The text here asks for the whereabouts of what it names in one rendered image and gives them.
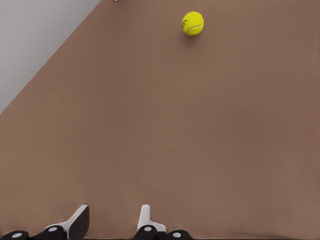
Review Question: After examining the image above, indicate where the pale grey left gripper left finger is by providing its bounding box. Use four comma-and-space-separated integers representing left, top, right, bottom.
30, 204, 91, 240

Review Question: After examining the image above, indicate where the yellow tennis ball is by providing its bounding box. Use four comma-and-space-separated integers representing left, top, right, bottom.
181, 11, 205, 37

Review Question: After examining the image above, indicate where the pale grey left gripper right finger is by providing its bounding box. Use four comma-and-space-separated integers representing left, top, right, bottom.
132, 204, 167, 240

